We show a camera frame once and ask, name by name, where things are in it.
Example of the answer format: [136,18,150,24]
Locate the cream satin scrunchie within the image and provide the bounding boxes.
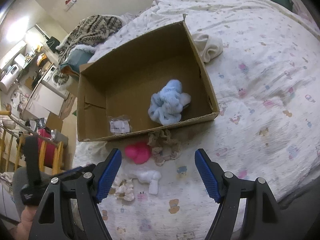
[109,176,135,202]

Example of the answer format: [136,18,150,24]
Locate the pink fluffy scrunchie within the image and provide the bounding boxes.
[124,141,151,164]

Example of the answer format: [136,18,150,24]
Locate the beige lace scrunchie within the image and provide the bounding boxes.
[147,129,181,166]

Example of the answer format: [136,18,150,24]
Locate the person's left hand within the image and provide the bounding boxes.
[17,206,37,237]

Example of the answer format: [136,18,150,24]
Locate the grey cup with bottle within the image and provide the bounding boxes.
[50,129,68,148]

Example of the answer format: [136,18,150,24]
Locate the red suitcase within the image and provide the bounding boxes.
[37,128,55,168]

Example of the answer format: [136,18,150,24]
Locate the yellow wooden rack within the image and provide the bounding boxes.
[1,126,68,175]

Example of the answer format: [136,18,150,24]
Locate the clear plastic label bag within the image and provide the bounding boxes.
[108,115,131,134]

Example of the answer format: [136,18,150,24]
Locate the white kitchen cabinet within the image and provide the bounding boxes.
[22,83,64,120]

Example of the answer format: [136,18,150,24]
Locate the white washing machine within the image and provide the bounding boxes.
[41,64,69,100]

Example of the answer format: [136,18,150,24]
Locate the light blue fluffy scrunchie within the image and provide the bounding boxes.
[148,80,191,126]

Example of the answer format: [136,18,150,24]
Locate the brown cardboard box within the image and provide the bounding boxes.
[77,21,220,141]

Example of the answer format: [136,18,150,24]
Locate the black hanging clothes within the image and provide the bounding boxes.
[46,36,60,53]

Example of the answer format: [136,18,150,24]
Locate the patterned knit blanket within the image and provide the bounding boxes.
[56,15,124,80]

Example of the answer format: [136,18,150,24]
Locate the white patterned bed quilt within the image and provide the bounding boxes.
[73,0,319,239]

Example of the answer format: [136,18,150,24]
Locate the cream folded cloth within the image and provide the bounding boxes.
[192,33,223,63]

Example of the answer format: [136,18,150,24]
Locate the white wall hook rack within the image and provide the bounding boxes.
[65,0,77,11]

